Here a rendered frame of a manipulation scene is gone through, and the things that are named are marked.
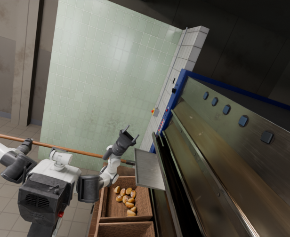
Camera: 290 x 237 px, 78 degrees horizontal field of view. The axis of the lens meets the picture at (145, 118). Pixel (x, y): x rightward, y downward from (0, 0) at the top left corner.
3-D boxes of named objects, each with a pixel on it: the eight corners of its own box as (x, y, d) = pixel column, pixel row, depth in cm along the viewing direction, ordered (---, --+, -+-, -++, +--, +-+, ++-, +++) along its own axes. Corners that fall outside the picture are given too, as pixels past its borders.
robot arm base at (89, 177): (101, 198, 115) (96, 203, 103) (82, 198, 115) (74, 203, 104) (102, 174, 117) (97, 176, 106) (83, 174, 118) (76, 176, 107)
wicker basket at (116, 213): (140, 192, 228) (146, 175, 218) (144, 236, 176) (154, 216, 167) (101, 185, 217) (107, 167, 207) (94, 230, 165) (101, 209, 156)
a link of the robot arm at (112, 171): (121, 161, 129) (119, 173, 143) (109, 154, 131) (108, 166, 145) (112, 173, 122) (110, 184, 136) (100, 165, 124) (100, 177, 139)
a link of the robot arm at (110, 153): (127, 153, 117) (118, 163, 122) (121, 140, 123) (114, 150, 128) (112, 154, 109) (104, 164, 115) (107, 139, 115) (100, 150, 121)
